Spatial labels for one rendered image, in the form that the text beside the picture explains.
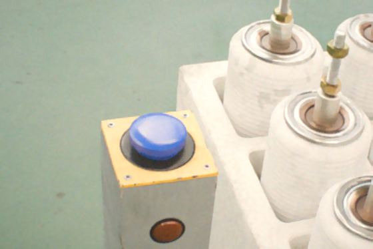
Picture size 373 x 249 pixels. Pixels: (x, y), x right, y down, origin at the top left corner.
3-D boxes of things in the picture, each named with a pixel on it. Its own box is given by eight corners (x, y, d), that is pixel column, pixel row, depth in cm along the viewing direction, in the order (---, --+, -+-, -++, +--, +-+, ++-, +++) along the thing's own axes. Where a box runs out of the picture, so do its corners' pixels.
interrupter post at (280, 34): (293, 43, 83) (297, 16, 81) (286, 55, 81) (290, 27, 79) (271, 36, 83) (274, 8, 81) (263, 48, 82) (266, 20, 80)
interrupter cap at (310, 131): (281, 91, 76) (282, 84, 76) (358, 98, 77) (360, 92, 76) (284, 146, 71) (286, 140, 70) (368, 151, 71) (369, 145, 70)
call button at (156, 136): (192, 166, 59) (194, 143, 58) (136, 173, 58) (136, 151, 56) (176, 129, 62) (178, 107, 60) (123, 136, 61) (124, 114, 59)
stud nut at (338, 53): (334, 44, 70) (336, 36, 70) (350, 52, 69) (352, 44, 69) (322, 52, 69) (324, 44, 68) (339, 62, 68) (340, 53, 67)
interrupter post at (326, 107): (310, 111, 75) (316, 82, 72) (335, 113, 75) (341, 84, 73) (312, 128, 73) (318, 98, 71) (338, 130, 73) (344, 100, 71)
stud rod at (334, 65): (326, 98, 73) (338, 27, 68) (335, 103, 72) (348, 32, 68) (320, 103, 72) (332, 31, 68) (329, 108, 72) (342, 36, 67)
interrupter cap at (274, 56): (324, 38, 84) (325, 33, 84) (303, 76, 79) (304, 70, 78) (256, 17, 86) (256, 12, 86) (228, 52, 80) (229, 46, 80)
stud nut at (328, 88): (328, 80, 72) (330, 72, 72) (344, 88, 72) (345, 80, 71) (316, 89, 71) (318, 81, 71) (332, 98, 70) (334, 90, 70)
